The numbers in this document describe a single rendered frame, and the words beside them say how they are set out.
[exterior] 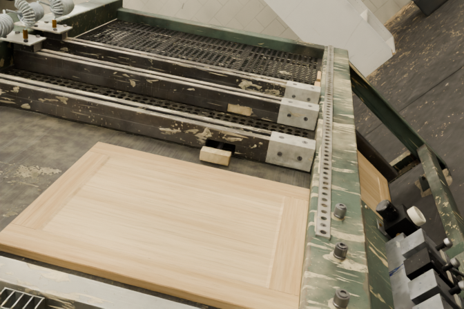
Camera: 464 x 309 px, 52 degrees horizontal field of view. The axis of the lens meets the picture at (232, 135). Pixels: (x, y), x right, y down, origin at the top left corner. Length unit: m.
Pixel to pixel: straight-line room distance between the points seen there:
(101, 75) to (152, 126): 0.41
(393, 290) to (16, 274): 0.68
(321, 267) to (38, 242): 0.53
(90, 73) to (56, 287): 1.01
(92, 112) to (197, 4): 5.33
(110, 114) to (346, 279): 0.81
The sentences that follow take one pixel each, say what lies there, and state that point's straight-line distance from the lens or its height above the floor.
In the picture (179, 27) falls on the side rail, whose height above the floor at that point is 1.50.
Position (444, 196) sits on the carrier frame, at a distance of 2.22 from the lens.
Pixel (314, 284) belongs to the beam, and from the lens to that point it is 0.89.
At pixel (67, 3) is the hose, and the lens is 2.01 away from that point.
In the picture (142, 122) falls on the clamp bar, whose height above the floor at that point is 1.30.
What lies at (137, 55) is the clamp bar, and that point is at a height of 1.49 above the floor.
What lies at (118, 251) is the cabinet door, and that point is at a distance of 0.94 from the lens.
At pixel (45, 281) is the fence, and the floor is 1.24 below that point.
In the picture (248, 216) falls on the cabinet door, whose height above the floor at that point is 0.99.
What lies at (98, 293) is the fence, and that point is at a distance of 0.83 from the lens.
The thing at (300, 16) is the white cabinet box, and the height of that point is 0.91.
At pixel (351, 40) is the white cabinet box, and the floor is 0.39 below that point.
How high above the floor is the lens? 1.31
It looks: 9 degrees down
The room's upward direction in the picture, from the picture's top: 46 degrees counter-clockwise
